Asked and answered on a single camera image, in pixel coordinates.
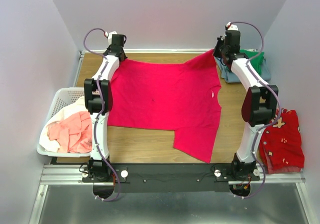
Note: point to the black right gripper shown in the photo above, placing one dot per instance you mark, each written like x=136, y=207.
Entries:
x=220, y=41

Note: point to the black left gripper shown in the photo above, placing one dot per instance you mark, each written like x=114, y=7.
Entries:
x=124, y=56

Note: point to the magenta t shirt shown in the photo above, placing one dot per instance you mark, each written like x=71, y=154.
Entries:
x=174, y=97

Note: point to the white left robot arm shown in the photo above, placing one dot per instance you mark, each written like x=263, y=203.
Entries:
x=99, y=102

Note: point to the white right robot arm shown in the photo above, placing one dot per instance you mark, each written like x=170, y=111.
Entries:
x=258, y=108

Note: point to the grey blue folded t shirt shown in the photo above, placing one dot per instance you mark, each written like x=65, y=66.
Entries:
x=230, y=77

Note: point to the green folded t shirt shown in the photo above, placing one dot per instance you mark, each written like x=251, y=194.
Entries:
x=255, y=62

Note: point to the white cream garment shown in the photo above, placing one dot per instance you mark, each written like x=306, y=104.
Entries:
x=64, y=113

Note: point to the white laundry basket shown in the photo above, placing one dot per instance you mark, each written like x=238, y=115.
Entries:
x=62, y=98

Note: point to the peach pink garment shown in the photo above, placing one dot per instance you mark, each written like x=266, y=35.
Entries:
x=73, y=134

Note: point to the red patterned folded t shirt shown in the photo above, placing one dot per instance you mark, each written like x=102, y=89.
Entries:
x=280, y=146

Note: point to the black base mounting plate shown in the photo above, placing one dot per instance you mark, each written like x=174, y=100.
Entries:
x=161, y=178

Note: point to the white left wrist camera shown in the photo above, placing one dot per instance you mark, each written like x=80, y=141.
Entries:
x=109, y=35

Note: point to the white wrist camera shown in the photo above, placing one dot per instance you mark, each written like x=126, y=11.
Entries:
x=230, y=26
x=109, y=35

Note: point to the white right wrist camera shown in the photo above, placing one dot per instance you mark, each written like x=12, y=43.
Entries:
x=230, y=26

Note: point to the aluminium frame rail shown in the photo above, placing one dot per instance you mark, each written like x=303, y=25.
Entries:
x=191, y=195

